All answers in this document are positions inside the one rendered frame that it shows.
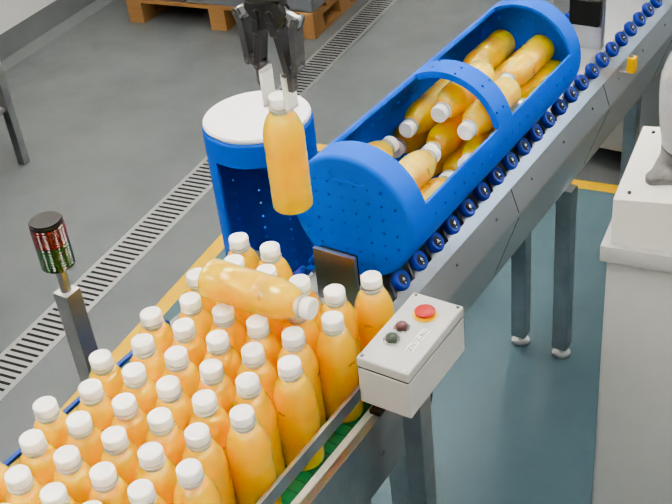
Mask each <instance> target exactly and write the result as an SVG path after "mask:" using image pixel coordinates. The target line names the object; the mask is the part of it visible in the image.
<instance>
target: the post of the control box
mask: <svg viewBox="0 0 672 504"><path fill-rule="evenodd" d="M403 429H404V441H405V453H406V465H407V477H408V489H409V502H410V504H437V497H436V481H435V464H434V447H433V431H432V414H431V398H430V395H429V396H428V398H427V399H426V400H425V401H424V403H423V404H422V405H421V407H420V408H419V409H418V410H417V412H416V413H415V414H414V416H413V417H412V418H408V417H405V416H403Z"/></svg>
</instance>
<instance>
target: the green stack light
mask: <svg viewBox="0 0 672 504"><path fill-rule="evenodd" d="M35 250H36V253H37V257H38V260H39V263H40V266H41V269H42V271H44V272H46V273H49V274H57V273H61V272H64V271H66V270H68V269H70V268H71V267H72V266H73V265H74V263H75V256H74V253H73V249H72V246H71V242H70V239H69V240H68V242H67V243H66V244H65V245H64V246H63V247H61V248H59V249H57V250H54V251H48V252H44V251H39V250H37V249H36V248H35Z"/></svg>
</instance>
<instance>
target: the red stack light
mask: <svg viewBox="0 0 672 504"><path fill-rule="evenodd" d="M29 231H30V234H31V238H32V241H33V244H34V247H35V248H36V249H37V250H39V251H44V252H48V251H54V250H57V249H59V248H61V247H63V246H64V245H65V244H66V243H67V242H68V240H69V235H68V232H67V229H66V225H65V222H64V219H63V222H62V224H61V225H60V226H59V227H58V228H56V229H55V230H52V231H50V232H45V233H36V232H33V231H31V230H30V229H29Z"/></svg>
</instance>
